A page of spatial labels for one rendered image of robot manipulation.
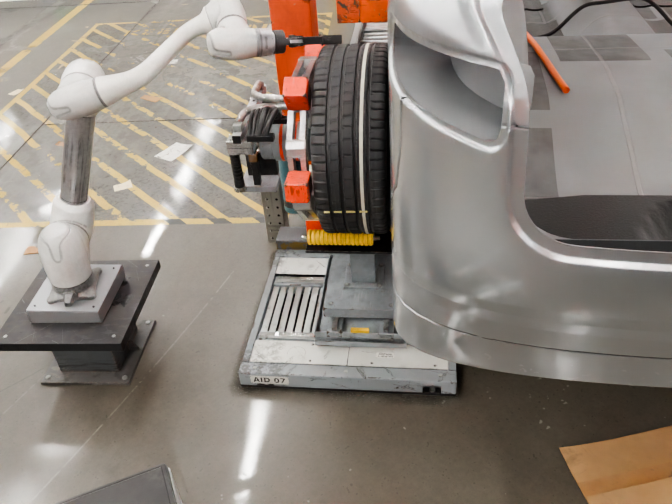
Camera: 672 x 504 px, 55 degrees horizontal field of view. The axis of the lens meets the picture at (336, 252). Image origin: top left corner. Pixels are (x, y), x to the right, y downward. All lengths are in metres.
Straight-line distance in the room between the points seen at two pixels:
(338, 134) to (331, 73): 0.21
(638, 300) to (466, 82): 0.51
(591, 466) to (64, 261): 1.97
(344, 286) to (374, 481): 0.78
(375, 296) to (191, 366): 0.80
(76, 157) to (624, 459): 2.18
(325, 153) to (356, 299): 0.76
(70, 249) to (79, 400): 0.62
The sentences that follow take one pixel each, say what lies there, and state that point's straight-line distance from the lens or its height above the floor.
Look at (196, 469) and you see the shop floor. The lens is 2.44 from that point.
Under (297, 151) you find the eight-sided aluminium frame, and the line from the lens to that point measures 2.09.
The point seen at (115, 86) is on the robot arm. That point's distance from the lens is 2.28.
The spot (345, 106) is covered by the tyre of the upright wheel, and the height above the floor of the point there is 1.09.
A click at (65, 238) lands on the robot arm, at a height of 0.62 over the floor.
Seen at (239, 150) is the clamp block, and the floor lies 0.92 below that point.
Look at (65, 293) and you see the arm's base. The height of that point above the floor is 0.40.
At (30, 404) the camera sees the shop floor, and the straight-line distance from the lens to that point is 2.88.
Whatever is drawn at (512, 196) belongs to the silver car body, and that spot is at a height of 1.30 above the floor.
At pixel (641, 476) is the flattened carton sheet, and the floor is 0.01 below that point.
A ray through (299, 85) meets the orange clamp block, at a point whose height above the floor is 1.15.
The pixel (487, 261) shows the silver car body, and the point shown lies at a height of 1.15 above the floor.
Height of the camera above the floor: 1.93
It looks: 37 degrees down
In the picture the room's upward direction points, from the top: 5 degrees counter-clockwise
